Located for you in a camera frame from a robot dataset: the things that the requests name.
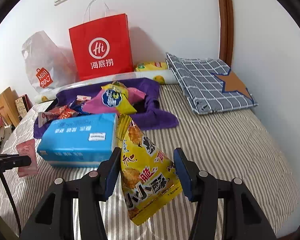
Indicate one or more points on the white plastic shopping bag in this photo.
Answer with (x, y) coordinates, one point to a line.
(47, 55)

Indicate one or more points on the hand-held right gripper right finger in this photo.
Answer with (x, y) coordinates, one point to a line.
(183, 177)

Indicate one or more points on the red snack packet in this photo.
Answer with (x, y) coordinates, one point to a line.
(65, 113)

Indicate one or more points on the red paper shopping bag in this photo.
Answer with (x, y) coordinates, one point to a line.
(100, 30)

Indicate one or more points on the fruit print paper roll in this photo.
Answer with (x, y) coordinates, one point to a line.
(145, 76)

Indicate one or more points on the brown wooden door frame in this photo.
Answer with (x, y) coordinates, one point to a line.
(225, 17)

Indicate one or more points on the small pink sachet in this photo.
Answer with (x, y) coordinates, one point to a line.
(27, 147)

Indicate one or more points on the blue tissue pack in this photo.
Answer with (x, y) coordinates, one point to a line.
(75, 140)

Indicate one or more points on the yellow green chips bag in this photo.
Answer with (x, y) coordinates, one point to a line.
(150, 66)

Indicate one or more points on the patterned notebook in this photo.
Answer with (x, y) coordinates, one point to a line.
(22, 105)

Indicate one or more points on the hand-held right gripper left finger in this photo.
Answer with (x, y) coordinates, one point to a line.
(112, 175)

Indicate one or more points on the dark blue snack packet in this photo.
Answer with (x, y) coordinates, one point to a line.
(78, 107)

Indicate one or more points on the cartoon print pillow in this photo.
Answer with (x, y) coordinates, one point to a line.
(0, 130)

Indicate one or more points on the yellow snack packet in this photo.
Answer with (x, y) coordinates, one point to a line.
(145, 167)

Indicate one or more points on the pink white blueberry snack packet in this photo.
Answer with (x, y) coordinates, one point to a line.
(46, 118)

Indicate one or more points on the grey plaid folded cloth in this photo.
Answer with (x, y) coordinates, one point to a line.
(202, 85)

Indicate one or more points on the pink yellow snack bag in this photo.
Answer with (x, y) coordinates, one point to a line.
(110, 100)

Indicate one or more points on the purple towel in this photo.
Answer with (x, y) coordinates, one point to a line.
(162, 120)

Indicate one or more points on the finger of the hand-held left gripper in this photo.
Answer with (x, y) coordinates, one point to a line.
(10, 163)
(11, 156)

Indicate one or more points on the wooden headboard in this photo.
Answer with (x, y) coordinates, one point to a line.
(5, 102)

